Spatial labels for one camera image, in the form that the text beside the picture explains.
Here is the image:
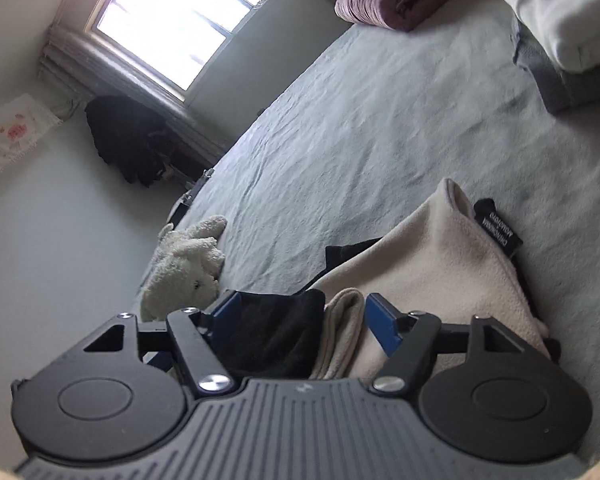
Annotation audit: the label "dark hanging clothes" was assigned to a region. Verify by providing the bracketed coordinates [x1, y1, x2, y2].
[84, 94, 182, 189]

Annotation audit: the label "folded grey garment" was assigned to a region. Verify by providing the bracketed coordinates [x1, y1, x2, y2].
[512, 14, 600, 115]

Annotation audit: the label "white plush dog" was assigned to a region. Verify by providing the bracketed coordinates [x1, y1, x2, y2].
[139, 214, 229, 322]

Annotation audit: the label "grey bed sheet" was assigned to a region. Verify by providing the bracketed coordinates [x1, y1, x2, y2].
[130, 0, 600, 411]

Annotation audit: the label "white cloth with pink print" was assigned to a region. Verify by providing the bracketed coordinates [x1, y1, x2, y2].
[0, 92, 64, 174]

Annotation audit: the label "folded white garment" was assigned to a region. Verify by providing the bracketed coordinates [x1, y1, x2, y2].
[491, 0, 600, 72]

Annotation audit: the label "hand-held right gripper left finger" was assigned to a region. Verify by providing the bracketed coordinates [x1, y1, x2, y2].
[82, 290, 244, 395]

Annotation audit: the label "beige and black raglan shirt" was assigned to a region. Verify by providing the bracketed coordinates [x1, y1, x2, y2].
[212, 177, 563, 382]

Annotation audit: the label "grey curtain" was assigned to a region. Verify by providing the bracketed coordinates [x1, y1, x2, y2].
[37, 24, 232, 170]

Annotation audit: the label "window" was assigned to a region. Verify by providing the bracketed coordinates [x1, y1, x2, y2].
[84, 0, 292, 104]

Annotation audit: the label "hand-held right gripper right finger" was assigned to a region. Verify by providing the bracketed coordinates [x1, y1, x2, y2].
[365, 292, 524, 395]

